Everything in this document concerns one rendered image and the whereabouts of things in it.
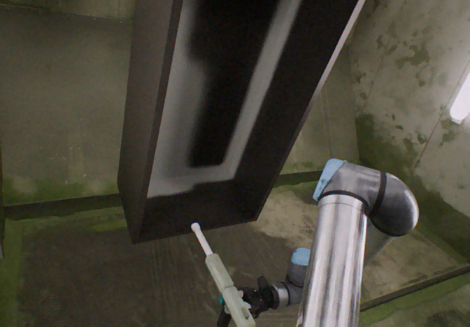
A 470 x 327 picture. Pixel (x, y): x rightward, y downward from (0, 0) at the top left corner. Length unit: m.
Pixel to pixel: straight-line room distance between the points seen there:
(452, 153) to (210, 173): 1.75
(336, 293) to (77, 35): 2.10
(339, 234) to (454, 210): 2.17
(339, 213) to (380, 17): 2.63
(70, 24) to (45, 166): 0.86
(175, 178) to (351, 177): 1.10
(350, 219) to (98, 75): 1.88
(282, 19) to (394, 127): 1.82
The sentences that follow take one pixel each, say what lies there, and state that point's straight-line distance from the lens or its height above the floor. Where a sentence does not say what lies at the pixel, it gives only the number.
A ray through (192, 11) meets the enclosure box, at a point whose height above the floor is 1.35.
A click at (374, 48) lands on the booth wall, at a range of 3.29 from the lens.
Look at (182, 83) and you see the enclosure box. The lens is 1.46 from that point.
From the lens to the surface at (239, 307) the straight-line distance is 1.24.
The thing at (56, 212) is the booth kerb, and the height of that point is 0.08.
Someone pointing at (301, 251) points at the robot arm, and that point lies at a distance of 1.40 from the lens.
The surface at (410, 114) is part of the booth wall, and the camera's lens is 3.03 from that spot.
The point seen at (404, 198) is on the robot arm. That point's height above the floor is 1.11.
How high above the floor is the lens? 1.50
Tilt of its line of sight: 26 degrees down
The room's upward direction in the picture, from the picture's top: 12 degrees clockwise
